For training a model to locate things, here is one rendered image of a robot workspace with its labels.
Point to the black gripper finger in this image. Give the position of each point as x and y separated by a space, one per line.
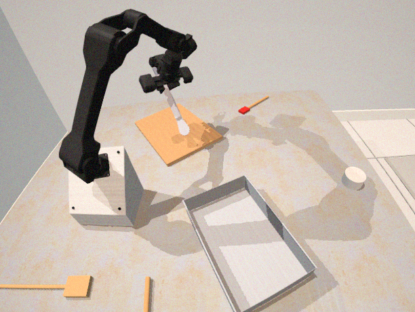
161 89
173 85

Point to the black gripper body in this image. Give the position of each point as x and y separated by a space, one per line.
165 77

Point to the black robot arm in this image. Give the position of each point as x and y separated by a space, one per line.
105 48

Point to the white short cylinder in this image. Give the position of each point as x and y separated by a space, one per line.
353 178

